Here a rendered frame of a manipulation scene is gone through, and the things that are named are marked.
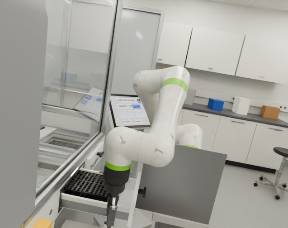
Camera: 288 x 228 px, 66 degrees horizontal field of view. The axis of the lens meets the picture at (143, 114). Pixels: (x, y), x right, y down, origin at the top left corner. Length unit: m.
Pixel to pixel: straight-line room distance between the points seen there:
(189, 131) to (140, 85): 0.41
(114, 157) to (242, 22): 4.25
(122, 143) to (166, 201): 0.56
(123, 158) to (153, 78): 0.45
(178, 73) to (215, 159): 0.44
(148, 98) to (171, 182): 0.43
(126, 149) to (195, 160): 0.46
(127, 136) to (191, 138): 0.59
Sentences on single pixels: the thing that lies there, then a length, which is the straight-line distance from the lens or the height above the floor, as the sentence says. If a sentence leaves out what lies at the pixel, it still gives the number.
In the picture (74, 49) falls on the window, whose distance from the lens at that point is 0.90.
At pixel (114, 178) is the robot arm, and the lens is 0.79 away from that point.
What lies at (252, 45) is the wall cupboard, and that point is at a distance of 4.39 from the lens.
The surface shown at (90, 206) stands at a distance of 1.03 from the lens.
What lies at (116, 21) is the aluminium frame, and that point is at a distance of 1.46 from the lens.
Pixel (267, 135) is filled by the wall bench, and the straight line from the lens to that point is 4.30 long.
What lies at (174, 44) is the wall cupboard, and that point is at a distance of 4.15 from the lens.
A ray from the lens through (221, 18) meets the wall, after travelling 4.68.
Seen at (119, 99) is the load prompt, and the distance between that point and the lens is 1.88.
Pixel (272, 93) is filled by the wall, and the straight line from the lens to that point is 4.95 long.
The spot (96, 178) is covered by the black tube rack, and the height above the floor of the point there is 0.90.
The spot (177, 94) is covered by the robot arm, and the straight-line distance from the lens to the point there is 0.91.
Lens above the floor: 1.48
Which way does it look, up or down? 12 degrees down
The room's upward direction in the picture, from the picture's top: 10 degrees clockwise
